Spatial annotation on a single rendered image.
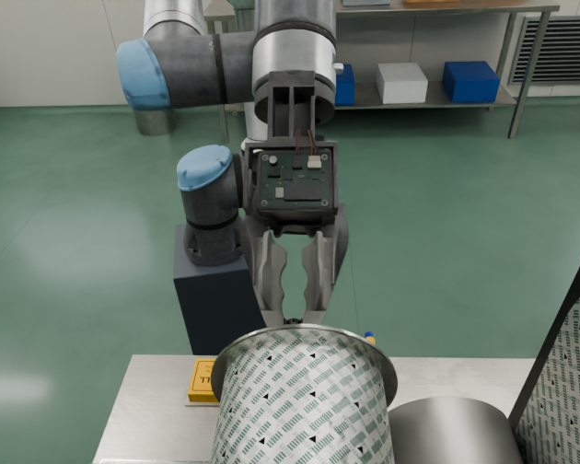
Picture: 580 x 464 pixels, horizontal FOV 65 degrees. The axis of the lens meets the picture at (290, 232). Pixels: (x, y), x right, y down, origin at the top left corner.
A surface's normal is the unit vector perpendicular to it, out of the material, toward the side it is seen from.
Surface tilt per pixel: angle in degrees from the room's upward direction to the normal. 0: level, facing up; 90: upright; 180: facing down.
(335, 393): 23
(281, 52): 42
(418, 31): 90
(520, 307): 0
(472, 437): 8
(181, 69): 67
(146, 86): 89
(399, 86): 90
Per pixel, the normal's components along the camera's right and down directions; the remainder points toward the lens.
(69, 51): -0.04, 0.62
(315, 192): -0.05, -0.21
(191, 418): -0.04, -0.79
